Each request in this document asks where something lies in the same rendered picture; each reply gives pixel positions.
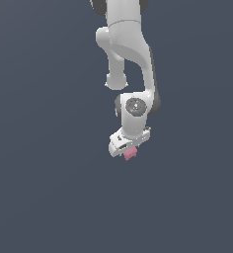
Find small pink block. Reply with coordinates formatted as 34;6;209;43
122;146;138;161

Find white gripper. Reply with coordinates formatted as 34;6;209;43
108;126;152;158

